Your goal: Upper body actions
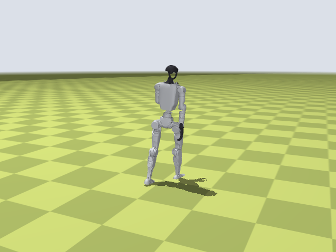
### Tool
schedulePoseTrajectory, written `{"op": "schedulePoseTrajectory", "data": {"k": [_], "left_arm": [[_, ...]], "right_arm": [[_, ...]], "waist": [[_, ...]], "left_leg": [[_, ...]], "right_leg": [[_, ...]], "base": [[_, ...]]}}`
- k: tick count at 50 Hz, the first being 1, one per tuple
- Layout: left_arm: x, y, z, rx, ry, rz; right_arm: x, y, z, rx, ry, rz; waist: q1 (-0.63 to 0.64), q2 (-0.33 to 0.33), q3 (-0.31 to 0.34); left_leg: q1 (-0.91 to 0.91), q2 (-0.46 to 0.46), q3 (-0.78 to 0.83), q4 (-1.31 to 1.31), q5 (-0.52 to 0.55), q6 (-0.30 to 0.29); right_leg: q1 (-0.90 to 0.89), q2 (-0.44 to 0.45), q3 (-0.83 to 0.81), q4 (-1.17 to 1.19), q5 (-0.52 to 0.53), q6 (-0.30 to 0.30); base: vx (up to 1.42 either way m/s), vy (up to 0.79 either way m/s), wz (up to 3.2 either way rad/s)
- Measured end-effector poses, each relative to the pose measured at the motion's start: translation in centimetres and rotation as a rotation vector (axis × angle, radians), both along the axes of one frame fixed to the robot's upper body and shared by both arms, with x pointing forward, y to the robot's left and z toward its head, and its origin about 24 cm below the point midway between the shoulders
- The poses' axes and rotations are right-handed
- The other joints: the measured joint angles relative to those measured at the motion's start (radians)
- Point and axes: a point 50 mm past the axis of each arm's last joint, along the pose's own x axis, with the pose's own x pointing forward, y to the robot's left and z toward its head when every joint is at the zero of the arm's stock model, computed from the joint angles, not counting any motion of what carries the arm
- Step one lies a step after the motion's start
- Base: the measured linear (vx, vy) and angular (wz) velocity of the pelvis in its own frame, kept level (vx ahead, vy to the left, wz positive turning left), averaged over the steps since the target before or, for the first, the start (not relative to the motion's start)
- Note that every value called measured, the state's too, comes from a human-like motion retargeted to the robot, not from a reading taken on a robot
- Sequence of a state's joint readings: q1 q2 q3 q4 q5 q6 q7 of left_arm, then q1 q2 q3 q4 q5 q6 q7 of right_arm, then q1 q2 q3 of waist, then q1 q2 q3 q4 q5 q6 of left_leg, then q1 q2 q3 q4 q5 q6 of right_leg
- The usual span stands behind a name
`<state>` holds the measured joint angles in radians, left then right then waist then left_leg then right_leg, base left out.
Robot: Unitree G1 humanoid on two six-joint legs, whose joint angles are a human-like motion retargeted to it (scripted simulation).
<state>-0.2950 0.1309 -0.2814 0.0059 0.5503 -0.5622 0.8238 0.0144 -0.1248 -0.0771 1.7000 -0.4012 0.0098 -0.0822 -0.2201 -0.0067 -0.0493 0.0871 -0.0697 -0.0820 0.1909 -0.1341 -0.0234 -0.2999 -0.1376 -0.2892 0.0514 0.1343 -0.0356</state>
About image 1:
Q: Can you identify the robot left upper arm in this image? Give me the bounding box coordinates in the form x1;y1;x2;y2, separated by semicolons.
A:
154;82;161;104

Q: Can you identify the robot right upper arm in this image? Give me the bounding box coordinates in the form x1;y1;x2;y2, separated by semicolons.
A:
177;85;186;110

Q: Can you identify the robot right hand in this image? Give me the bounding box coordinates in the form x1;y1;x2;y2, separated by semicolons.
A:
178;123;184;141

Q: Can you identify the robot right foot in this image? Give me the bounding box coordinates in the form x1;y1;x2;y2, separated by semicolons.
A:
173;174;185;179

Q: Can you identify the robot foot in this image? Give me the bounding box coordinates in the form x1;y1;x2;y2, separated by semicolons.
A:
144;178;155;185
173;174;185;179

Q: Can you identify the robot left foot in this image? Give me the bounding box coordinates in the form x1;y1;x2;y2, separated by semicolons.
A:
144;178;155;185

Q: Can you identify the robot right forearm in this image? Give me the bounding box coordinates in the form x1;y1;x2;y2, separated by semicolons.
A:
178;105;186;127

